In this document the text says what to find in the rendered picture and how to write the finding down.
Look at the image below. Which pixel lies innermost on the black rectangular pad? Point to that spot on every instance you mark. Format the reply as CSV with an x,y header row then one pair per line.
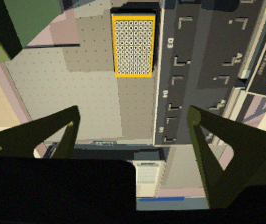
x,y
137,11

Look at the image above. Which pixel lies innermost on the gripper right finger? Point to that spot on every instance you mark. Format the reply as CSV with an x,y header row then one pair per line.
x,y
247,166

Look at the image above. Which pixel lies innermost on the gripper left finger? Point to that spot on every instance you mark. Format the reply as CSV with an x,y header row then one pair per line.
x,y
21,140

